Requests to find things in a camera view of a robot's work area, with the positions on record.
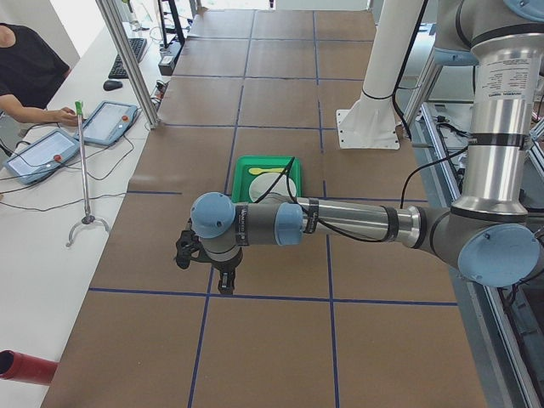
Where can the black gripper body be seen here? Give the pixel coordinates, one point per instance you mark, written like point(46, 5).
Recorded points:
point(223, 267)

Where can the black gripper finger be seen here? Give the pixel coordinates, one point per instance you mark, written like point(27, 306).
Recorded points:
point(221, 284)
point(230, 283)

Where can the yellow plastic spoon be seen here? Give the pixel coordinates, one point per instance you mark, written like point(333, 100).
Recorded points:
point(258, 170)

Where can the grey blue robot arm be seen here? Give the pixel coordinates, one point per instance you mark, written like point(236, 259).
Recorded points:
point(483, 233)

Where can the person's hand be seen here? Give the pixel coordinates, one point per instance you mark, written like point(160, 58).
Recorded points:
point(66, 116)

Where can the white round plate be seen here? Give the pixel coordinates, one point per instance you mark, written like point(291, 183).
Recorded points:
point(262, 183)

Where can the green plastic tray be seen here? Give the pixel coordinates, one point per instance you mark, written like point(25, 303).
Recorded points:
point(243, 179)

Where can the metal reacher grabber stick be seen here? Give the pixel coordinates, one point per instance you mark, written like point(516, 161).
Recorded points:
point(88, 217)

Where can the far blue teach pendant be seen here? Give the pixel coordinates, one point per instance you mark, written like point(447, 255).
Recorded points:
point(108, 122)

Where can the blue teach pendant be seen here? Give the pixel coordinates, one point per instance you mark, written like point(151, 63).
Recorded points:
point(108, 122)
point(40, 159)

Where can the black computer mouse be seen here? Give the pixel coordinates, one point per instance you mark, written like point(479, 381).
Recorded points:
point(111, 84)

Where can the near blue teach pendant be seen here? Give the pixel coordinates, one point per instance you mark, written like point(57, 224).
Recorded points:
point(40, 159)

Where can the red cylinder tube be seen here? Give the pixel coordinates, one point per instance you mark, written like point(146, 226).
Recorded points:
point(25, 368)

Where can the black power strip box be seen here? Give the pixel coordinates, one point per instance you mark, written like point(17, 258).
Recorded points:
point(169, 58)

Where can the person in black shirt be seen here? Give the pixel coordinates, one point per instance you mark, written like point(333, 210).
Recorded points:
point(31, 74)

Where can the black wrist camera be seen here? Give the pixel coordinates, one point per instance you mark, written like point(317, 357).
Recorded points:
point(188, 247)

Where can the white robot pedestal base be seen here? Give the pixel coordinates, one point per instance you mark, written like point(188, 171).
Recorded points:
point(370, 123)

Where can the aluminium frame post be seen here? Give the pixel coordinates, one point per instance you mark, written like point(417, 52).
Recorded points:
point(117, 32)

